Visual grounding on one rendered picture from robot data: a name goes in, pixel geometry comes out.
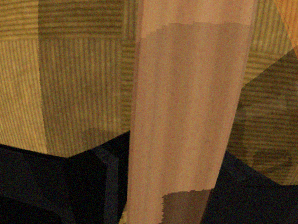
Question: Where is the wooden board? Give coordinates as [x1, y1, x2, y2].
[126, 0, 258, 224]

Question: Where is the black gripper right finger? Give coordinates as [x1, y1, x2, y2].
[202, 151, 298, 224]

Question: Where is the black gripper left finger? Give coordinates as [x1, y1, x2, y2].
[0, 131, 130, 224]

